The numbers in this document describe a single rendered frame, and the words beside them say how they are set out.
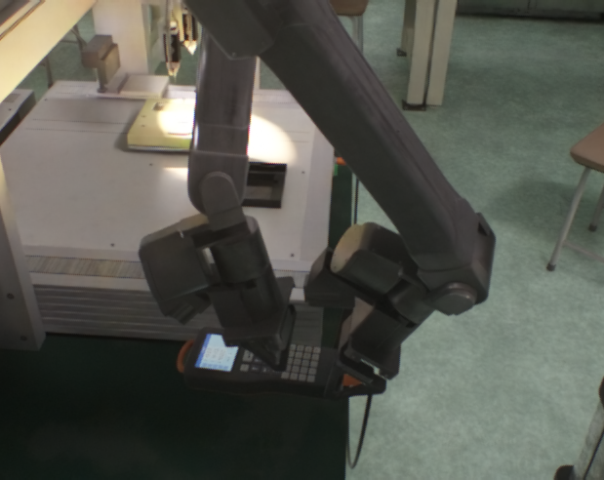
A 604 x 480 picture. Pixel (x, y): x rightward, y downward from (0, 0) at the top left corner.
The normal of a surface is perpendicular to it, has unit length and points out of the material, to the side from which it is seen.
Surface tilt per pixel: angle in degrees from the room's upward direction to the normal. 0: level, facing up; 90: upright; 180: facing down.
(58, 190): 0
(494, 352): 0
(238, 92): 65
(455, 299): 111
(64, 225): 0
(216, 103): 59
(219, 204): 70
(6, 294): 90
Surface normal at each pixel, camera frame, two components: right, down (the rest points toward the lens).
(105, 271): 0.02, -0.81
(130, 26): -0.07, 0.58
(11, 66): 1.00, 0.06
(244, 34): -0.25, 0.81
